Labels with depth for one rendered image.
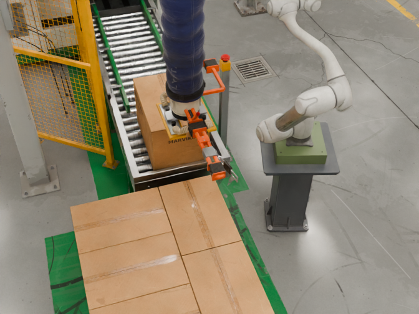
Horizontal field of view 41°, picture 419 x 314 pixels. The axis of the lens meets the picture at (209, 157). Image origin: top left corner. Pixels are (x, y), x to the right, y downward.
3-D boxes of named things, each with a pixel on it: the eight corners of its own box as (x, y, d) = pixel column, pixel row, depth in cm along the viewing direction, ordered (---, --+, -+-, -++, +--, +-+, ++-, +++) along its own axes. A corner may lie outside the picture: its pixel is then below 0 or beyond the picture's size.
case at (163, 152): (137, 120, 429) (132, 78, 401) (187, 110, 437) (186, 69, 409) (154, 174, 388) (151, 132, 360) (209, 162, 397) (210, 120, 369)
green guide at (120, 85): (85, 12, 539) (84, 4, 533) (96, 11, 542) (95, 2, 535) (117, 115, 432) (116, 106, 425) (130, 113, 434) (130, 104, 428)
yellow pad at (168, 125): (156, 105, 349) (155, 99, 346) (171, 102, 352) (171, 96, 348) (169, 141, 326) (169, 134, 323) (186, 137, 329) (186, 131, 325)
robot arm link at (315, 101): (287, 139, 368) (258, 149, 361) (279, 116, 369) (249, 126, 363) (342, 106, 294) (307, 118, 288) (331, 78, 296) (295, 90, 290)
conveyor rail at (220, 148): (149, 17, 564) (148, -1, 550) (154, 15, 565) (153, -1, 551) (221, 175, 408) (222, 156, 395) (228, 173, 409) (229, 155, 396)
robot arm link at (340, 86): (350, 73, 299) (329, 80, 295) (361, 104, 299) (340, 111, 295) (338, 79, 312) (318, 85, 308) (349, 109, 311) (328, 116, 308)
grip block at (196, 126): (187, 129, 319) (187, 121, 315) (203, 125, 321) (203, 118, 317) (191, 138, 313) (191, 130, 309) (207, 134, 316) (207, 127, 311)
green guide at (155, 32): (139, 4, 551) (139, -4, 545) (149, 3, 554) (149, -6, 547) (183, 102, 444) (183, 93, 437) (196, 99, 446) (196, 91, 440)
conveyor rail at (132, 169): (85, 27, 549) (81, 9, 536) (90, 25, 550) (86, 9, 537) (134, 194, 394) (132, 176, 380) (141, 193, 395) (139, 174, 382)
